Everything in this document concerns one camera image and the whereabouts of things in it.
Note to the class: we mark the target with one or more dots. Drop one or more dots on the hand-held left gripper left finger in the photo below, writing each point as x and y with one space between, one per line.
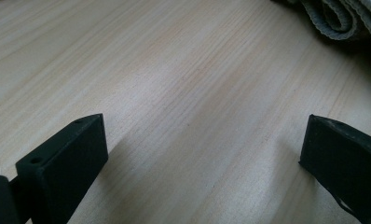
68 161

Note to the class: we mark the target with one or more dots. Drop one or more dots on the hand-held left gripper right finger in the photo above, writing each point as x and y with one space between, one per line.
348 161

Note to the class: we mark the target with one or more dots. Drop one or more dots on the grey fluffy cloth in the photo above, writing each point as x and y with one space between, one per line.
339 21

